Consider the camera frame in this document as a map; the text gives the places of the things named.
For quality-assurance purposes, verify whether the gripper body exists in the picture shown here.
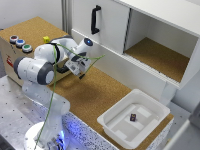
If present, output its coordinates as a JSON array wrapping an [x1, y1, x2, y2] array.
[[64, 54, 90, 77]]

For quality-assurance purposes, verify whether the wooden drawer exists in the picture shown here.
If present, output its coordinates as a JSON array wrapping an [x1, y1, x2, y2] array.
[[48, 63, 74, 86]]

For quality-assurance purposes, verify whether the yellow block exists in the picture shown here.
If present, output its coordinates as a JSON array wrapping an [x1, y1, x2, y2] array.
[[42, 35, 51, 44]]

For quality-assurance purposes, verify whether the green button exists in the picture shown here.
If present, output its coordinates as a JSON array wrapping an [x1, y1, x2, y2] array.
[[21, 43, 34, 54]]

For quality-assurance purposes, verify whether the white sliding door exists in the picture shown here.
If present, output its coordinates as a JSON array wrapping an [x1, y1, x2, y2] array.
[[72, 0, 131, 55]]

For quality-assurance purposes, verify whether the blue button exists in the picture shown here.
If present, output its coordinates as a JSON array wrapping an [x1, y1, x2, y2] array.
[[15, 38, 27, 48]]

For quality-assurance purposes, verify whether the red button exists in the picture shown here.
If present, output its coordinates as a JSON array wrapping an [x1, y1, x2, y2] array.
[[9, 34, 20, 45]]

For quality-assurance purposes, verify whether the purple block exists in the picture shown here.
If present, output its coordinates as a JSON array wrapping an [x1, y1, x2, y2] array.
[[129, 113, 137, 122]]

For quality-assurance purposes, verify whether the white cabinet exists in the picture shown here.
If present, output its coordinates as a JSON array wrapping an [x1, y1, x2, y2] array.
[[70, 0, 200, 106]]

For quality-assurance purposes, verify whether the white plastic box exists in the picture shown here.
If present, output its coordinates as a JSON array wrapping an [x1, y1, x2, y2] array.
[[96, 88, 172, 150]]

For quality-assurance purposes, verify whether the black drawer handle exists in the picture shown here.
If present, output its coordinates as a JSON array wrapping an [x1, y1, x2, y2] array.
[[57, 65, 70, 75]]

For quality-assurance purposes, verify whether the green cable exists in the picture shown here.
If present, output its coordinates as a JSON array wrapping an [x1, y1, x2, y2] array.
[[33, 43, 106, 150]]

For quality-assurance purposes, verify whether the black door handle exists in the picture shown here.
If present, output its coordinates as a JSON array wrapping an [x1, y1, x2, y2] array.
[[90, 4, 102, 36]]

